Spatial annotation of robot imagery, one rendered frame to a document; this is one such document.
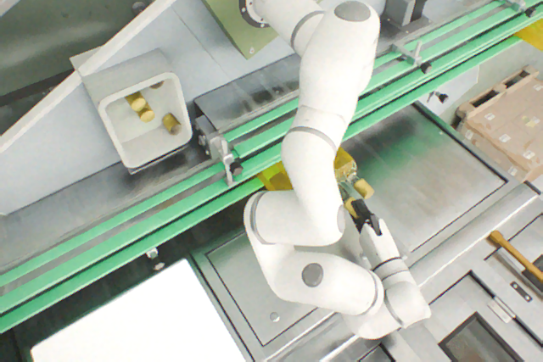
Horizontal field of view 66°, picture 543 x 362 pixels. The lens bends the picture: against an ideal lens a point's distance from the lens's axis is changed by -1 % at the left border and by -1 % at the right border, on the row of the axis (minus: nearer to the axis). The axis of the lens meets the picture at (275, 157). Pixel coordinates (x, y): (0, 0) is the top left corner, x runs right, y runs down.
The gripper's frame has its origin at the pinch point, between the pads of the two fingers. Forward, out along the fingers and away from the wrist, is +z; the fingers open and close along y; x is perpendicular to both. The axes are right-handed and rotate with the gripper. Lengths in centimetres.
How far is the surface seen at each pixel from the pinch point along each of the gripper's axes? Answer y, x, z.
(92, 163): 10, 59, 29
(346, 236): -12.7, 1.6, 0.0
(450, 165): -16.8, -40.8, 12.9
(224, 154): 16.6, 28.2, 15.5
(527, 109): -242, -314, 165
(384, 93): 5.7, -21.7, 29.6
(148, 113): 24, 42, 27
